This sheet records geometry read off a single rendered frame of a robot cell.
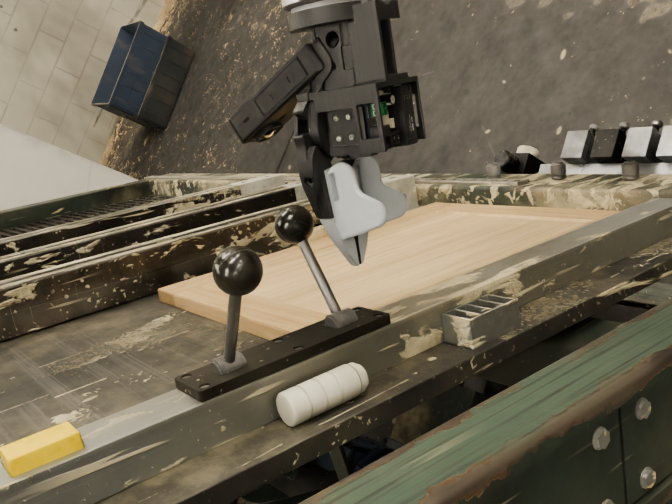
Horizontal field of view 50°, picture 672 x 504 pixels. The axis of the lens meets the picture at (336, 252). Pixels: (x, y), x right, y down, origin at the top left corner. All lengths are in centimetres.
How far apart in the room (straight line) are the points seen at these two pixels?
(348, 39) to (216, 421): 32
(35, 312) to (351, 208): 60
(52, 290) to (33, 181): 362
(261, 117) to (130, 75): 453
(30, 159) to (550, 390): 432
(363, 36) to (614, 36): 203
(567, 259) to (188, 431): 48
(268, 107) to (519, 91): 211
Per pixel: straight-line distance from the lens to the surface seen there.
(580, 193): 117
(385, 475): 42
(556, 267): 85
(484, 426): 46
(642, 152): 132
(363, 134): 58
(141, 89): 517
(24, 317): 108
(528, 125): 259
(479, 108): 278
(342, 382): 62
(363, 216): 59
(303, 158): 59
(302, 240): 69
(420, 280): 89
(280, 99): 62
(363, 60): 58
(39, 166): 469
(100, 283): 110
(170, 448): 59
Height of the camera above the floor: 180
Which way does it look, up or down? 36 degrees down
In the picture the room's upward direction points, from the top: 68 degrees counter-clockwise
